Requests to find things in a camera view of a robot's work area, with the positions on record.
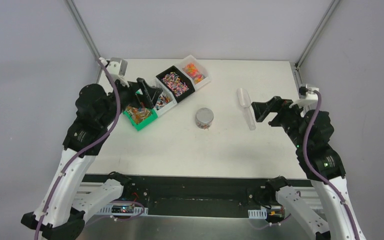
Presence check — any white gummy bin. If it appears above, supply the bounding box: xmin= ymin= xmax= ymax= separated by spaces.
xmin=174 ymin=55 xmax=212 ymax=91

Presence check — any white lollipop bin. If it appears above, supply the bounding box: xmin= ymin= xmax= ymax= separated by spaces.
xmin=153 ymin=79 xmax=178 ymax=117

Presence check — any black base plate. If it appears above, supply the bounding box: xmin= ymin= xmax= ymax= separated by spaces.
xmin=79 ymin=173 xmax=312 ymax=220

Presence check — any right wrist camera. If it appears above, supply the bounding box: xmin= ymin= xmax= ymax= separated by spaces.
xmin=289 ymin=84 xmax=320 ymax=108

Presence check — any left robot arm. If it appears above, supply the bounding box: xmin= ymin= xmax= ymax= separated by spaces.
xmin=21 ymin=78 xmax=163 ymax=240

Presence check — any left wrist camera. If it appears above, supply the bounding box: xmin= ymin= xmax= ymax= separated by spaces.
xmin=99 ymin=57 xmax=129 ymax=87

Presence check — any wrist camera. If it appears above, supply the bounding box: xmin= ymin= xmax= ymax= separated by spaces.
xmin=99 ymin=57 xmax=129 ymax=87
xmin=289 ymin=84 xmax=320 ymax=108

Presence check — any green candy bin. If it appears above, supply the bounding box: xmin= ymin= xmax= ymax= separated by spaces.
xmin=123 ymin=106 xmax=158 ymax=131

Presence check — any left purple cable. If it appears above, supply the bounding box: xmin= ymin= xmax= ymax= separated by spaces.
xmin=33 ymin=58 xmax=147 ymax=240

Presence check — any clear plastic scoop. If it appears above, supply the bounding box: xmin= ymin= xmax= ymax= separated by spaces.
xmin=236 ymin=88 xmax=256 ymax=131

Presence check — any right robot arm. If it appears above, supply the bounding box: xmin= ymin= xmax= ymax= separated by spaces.
xmin=251 ymin=96 xmax=366 ymax=240

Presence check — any black lollipop bin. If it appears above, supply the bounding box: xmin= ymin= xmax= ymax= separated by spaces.
xmin=156 ymin=65 xmax=196 ymax=103

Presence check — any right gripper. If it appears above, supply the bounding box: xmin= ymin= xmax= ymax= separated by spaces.
xmin=251 ymin=95 xmax=308 ymax=151

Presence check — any clear plastic jar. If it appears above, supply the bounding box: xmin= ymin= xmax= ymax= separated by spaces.
xmin=195 ymin=118 xmax=213 ymax=130

